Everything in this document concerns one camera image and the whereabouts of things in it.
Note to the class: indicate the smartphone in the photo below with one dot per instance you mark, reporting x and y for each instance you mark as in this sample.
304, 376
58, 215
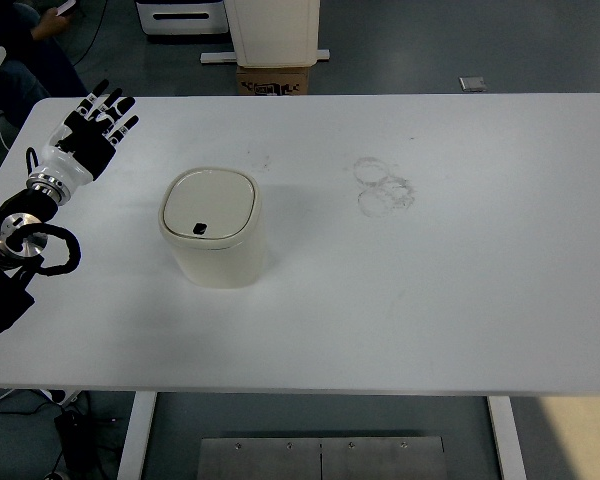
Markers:
67, 7

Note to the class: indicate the cream tall cabinet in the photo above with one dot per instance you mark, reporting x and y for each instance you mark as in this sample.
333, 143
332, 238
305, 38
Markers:
275, 35

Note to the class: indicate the cream trash bin with lid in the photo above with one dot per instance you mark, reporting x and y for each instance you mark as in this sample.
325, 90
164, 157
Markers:
210, 200

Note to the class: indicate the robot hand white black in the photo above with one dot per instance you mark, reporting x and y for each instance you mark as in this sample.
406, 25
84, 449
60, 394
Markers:
62, 157

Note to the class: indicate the grey metal plate with screws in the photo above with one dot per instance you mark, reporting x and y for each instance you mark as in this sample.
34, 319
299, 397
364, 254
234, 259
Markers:
380, 460
260, 460

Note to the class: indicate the black power adapter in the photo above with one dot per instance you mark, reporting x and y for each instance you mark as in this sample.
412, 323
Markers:
71, 426

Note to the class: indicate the white floor base bar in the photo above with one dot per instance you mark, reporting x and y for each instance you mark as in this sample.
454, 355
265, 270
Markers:
217, 57

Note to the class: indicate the white table leg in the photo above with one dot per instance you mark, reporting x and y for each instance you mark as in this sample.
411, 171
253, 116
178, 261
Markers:
506, 440
136, 435

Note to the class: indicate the white appliance with black slot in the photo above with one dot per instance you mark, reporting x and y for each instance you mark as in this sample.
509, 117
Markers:
180, 22

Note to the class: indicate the small grey floor plate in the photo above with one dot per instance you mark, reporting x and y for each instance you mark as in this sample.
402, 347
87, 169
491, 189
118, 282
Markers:
473, 83

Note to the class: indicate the cardboard box black print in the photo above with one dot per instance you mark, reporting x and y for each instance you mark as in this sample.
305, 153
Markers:
272, 80

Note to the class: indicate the white power strip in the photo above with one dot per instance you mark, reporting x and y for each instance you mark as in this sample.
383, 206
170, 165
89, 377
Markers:
67, 396

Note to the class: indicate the person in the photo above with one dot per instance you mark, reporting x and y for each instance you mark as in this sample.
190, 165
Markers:
25, 85

